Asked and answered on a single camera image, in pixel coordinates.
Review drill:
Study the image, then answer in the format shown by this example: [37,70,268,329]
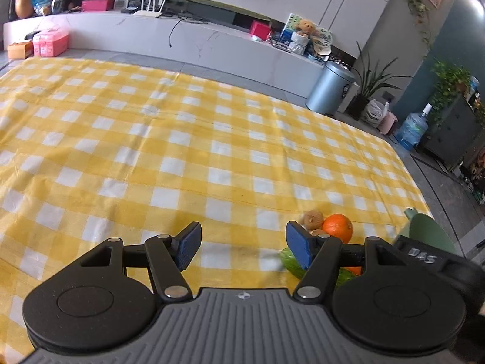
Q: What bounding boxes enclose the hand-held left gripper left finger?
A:
[77,221,204,301]

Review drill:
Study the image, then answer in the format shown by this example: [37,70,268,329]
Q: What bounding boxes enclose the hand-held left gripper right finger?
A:
[285,221,410,301]

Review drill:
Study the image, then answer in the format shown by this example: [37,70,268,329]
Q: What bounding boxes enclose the green cucumber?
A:
[279,247,352,287]

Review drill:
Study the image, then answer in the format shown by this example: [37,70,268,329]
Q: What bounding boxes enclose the green colander bowl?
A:
[394,207,460,259]

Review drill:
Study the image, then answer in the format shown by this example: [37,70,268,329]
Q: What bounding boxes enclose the yellow checked tablecloth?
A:
[0,58,435,335]

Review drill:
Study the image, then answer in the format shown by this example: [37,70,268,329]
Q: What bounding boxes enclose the grey drawer cabinet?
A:
[419,95,485,168]

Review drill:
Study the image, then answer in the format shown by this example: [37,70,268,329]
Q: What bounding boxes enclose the blue water jug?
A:
[396,103,433,152]

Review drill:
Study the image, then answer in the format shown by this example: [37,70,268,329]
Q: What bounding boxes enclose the pink plastic stool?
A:
[379,112,400,136]

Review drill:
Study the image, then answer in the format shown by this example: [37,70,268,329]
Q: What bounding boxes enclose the white plastic bag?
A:
[362,99,389,126]

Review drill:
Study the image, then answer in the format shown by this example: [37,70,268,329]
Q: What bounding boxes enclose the grey metal trash can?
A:
[305,61,357,116]

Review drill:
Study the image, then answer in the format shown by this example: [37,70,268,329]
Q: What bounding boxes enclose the long-leaf potted plant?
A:
[346,42,412,120]

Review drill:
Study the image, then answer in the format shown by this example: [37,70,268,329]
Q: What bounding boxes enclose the leafy green trailing plant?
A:
[432,61,473,126]

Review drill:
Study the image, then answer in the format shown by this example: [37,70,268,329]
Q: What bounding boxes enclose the white marble media cabinet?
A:
[2,0,331,100]

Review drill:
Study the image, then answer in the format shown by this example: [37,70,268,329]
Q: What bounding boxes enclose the white fabric pot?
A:
[290,32,312,54]

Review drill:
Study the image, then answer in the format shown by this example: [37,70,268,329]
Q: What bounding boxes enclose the brown teddy bear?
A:
[295,19,318,39]

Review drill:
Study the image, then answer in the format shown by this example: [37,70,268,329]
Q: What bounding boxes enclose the colourful picture board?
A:
[282,13,304,42]

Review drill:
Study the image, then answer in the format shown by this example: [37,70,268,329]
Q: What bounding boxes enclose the red box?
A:
[250,21,271,39]

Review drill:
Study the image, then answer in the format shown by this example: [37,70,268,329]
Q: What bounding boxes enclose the white router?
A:
[132,0,168,19]

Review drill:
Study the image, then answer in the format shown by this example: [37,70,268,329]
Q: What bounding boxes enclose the pink storage box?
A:
[32,25,70,59]

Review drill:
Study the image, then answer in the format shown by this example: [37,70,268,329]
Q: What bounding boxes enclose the magenta box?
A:
[81,0,115,12]

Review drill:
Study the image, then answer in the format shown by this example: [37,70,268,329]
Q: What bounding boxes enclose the orange cardboard box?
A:
[8,42,34,60]

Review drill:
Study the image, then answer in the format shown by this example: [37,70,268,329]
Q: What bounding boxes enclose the hanging vine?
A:
[402,0,433,60]

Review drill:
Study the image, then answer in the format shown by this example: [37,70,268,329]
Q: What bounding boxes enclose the black cable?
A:
[169,15,198,48]

